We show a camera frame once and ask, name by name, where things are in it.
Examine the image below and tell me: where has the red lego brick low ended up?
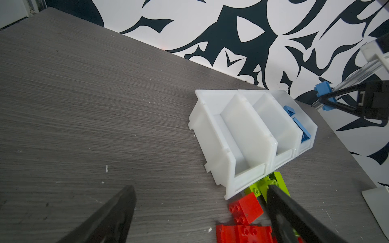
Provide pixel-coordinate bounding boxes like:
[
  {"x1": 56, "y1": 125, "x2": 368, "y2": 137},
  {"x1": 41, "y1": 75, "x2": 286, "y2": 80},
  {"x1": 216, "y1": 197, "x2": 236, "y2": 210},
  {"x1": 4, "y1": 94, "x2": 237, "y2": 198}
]
[{"x1": 216, "y1": 225, "x2": 274, "y2": 243}]

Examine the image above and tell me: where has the middle white bin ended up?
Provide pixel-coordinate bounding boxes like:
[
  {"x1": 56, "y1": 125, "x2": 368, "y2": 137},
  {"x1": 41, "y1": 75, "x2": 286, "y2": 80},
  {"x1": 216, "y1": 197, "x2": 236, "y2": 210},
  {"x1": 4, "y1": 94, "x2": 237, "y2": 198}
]
[{"x1": 239, "y1": 90, "x2": 302, "y2": 171}]

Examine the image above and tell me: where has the blue lego brick cluster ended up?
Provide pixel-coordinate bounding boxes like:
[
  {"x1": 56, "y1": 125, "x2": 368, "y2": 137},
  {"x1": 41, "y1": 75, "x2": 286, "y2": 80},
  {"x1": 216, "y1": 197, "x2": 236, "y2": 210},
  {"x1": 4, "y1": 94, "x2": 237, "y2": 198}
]
[{"x1": 314, "y1": 81, "x2": 334, "y2": 111}]

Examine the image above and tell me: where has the aluminium frame rail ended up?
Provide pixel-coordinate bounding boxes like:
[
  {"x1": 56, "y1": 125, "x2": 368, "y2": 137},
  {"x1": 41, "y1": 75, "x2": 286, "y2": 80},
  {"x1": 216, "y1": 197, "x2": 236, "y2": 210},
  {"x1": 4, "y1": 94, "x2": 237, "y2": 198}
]
[{"x1": 311, "y1": 59, "x2": 384, "y2": 110}]

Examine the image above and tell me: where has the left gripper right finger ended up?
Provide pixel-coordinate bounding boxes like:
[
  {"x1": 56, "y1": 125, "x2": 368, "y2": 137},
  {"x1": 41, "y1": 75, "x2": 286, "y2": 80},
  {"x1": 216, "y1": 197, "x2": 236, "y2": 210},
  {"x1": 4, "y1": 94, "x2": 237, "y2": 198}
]
[{"x1": 267, "y1": 185, "x2": 346, "y2": 243}]

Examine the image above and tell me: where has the left white bin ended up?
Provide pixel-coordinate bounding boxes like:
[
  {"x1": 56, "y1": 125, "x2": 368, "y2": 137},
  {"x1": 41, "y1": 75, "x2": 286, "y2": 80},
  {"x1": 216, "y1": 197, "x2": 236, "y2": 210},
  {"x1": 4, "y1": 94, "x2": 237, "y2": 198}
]
[{"x1": 188, "y1": 90, "x2": 278, "y2": 200}]

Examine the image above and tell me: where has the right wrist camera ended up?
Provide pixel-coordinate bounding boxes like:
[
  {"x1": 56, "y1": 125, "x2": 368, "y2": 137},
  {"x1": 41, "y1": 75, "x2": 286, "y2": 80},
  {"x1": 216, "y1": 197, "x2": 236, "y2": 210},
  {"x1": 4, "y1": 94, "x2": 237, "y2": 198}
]
[{"x1": 360, "y1": 33, "x2": 389, "y2": 71}]

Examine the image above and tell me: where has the right white bin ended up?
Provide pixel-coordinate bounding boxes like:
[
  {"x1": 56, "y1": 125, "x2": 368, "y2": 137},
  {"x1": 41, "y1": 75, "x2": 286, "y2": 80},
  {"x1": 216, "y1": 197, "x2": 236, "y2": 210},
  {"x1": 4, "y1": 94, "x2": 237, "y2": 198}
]
[{"x1": 270, "y1": 91, "x2": 318, "y2": 157}]

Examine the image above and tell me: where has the blue lego brick bottom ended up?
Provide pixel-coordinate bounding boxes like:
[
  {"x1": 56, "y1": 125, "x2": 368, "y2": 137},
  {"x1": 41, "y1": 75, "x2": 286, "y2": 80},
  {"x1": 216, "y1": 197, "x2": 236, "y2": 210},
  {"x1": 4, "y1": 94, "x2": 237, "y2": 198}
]
[{"x1": 292, "y1": 117, "x2": 312, "y2": 143}]

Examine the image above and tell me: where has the green lego brick cluster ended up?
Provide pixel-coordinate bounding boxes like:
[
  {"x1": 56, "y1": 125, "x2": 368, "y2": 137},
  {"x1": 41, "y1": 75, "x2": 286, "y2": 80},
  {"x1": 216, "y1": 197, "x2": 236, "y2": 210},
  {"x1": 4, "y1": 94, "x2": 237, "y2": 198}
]
[{"x1": 244, "y1": 171, "x2": 305, "y2": 243}]

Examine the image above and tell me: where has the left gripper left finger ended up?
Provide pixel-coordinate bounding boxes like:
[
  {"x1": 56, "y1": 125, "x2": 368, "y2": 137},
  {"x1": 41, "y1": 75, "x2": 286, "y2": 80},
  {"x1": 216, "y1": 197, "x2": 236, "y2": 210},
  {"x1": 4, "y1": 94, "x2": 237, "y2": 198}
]
[{"x1": 59, "y1": 185, "x2": 136, "y2": 243}]

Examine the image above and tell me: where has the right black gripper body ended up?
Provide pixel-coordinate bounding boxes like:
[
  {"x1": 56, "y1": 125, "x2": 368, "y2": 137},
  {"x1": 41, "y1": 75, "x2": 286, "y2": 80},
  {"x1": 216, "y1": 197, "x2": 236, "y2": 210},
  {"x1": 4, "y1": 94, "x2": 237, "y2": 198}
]
[{"x1": 357, "y1": 80, "x2": 389, "y2": 120}]

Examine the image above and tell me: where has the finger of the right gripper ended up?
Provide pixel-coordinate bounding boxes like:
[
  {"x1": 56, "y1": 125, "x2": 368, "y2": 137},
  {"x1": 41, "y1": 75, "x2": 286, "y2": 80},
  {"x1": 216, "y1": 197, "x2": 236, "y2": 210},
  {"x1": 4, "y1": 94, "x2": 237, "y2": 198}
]
[
  {"x1": 320, "y1": 98, "x2": 363, "y2": 117},
  {"x1": 319, "y1": 84, "x2": 365, "y2": 103}
]

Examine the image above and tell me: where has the small red lego brick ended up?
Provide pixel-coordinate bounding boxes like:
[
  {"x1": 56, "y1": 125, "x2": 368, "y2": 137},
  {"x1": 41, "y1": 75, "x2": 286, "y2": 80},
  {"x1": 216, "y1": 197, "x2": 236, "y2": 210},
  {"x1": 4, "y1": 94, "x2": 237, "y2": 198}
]
[{"x1": 229, "y1": 192, "x2": 264, "y2": 225}]

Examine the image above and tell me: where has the white bin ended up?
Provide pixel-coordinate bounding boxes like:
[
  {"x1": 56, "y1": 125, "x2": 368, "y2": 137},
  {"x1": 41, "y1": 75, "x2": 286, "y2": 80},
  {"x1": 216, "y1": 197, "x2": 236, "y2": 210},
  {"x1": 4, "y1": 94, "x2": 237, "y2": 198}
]
[
  {"x1": 239, "y1": 90, "x2": 302, "y2": 171},
  {"x1": 188, "y1": 90, "x2": 278, "y2": 200},
  {"x1": 270, "y1": 91, "x2": 318, "y2": 157}
]

